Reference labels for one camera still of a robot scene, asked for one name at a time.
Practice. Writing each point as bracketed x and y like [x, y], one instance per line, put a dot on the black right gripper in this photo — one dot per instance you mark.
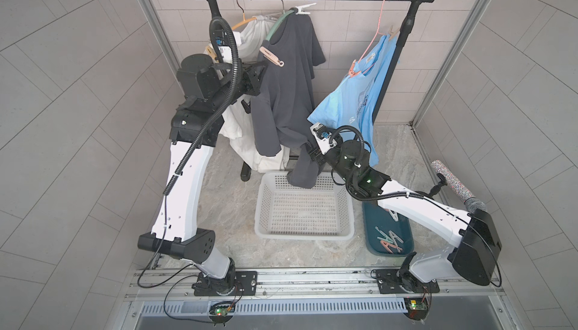
[314, 153]

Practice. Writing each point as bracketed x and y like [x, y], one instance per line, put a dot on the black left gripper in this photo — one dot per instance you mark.
[247, 85]

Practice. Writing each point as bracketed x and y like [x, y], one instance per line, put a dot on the light pink clothespin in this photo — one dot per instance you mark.
[270, 56]

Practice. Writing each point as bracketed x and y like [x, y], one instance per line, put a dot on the dark grey t-shirt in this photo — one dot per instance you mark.
[280, 112]

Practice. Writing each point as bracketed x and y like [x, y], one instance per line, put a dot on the orange plastic hanger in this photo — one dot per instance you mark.
[245, 19]

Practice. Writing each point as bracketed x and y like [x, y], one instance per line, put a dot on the white t-shirt black print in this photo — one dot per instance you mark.
[238, 126]

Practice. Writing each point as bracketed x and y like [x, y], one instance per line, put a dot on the light blue t-shirt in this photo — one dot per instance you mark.
[353, 101]

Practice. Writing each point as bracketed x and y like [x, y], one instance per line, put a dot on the pink wire hanger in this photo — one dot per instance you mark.
[377, 32]

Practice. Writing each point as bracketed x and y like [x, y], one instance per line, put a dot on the beige clothespin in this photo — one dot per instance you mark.
[394, 33]

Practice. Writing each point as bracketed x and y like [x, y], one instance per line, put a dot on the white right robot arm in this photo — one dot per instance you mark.
[450, 210]

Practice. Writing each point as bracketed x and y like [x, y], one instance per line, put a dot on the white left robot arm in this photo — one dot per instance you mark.
[211, 86]

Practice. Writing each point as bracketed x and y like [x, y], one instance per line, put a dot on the white laundry basket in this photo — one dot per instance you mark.
[322, 213]

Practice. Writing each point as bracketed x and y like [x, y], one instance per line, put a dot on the teal clothespin tray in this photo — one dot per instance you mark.
[385, 235]

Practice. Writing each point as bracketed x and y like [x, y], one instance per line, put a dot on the glitter microphone on stand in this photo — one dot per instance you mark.
[471, 202]

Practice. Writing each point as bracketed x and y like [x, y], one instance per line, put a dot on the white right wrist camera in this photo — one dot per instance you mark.
[322, 136]

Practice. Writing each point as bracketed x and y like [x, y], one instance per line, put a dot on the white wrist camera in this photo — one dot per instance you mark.
[322, 136]
[221, 47]

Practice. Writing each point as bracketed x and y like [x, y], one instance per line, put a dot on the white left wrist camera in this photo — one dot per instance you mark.
[221, 47]

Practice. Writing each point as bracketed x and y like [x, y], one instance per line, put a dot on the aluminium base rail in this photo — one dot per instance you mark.
[307, 291]

